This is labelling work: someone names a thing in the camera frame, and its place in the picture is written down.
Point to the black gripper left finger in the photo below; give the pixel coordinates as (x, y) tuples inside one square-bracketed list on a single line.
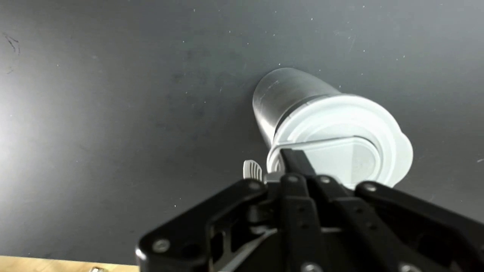
[(296, 221)]

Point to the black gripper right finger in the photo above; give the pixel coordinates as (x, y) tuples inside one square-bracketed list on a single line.
[(393, 227)]

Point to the steel flask with white lid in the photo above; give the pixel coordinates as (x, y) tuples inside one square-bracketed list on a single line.
[(327, 126)]

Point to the silver knurled screw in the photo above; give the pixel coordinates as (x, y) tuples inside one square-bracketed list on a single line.
[(251, 170)]

